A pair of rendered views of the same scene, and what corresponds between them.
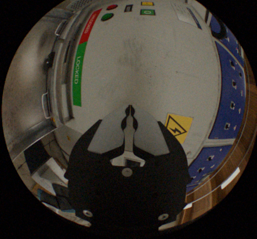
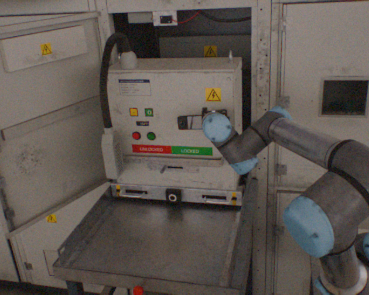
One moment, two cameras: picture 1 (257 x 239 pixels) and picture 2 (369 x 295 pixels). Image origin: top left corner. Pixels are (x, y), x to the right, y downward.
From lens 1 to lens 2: 135 cm
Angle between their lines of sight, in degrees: 34
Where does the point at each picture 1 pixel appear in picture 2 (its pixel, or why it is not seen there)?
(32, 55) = (156, 219)
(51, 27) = (123, 211)
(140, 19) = (158, 116)
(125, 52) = not seen: hidden behind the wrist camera
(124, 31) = (168, 123)
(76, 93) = (204, 150)
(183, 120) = (207, 92)
